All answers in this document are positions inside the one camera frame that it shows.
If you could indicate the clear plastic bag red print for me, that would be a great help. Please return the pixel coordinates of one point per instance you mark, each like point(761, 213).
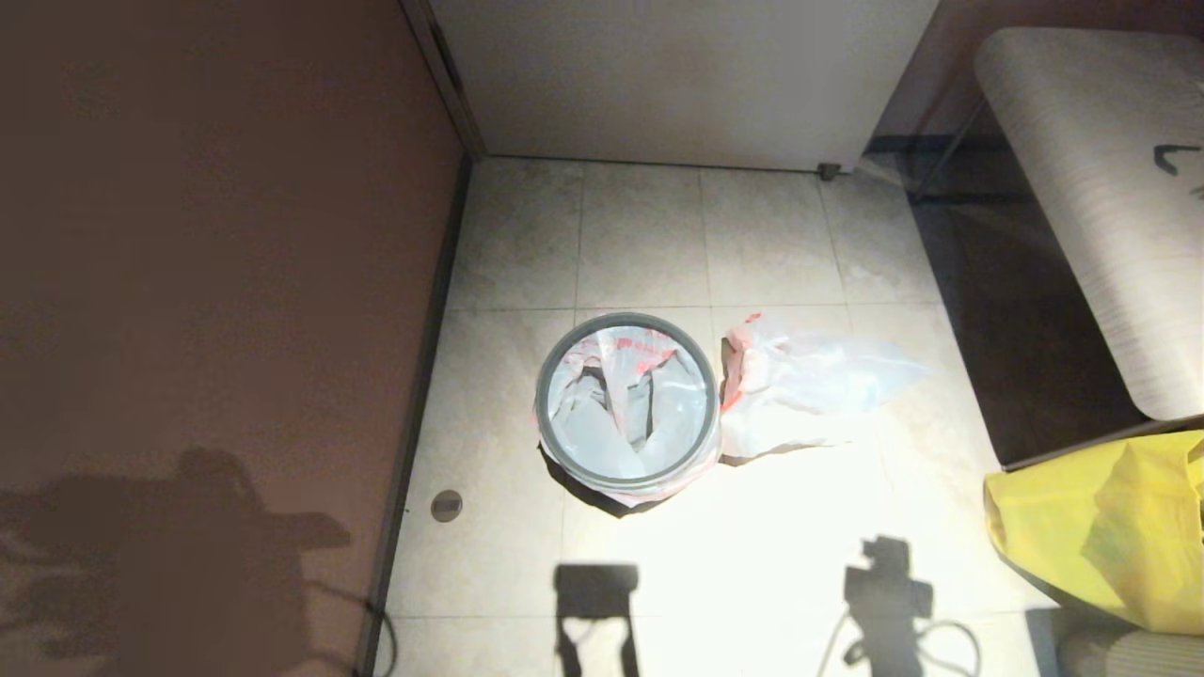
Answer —
point(611, 423)

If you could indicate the white plastic bag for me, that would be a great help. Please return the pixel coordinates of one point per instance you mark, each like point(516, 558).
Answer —
point(809, 385)

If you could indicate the black round trash bin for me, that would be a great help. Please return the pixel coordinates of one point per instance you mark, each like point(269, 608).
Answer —
point(602, 503)

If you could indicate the yellow plastic bag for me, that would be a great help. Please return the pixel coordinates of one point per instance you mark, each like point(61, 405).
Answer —
point(1082, 536)

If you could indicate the small round floor drain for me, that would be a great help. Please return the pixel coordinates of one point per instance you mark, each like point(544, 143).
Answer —
point(447, 505)

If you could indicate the white cabinet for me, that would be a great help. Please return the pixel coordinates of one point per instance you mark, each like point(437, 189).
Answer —
point(677, 85)

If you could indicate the small dark cabinet foot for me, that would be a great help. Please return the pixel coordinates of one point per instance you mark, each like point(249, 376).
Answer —
point(828, 171)

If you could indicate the beige wooden table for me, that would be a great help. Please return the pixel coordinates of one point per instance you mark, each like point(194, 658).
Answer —
point(1082, 141)

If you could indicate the grey metal furniture frame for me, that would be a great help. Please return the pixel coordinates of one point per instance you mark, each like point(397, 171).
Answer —
point(947, 150)

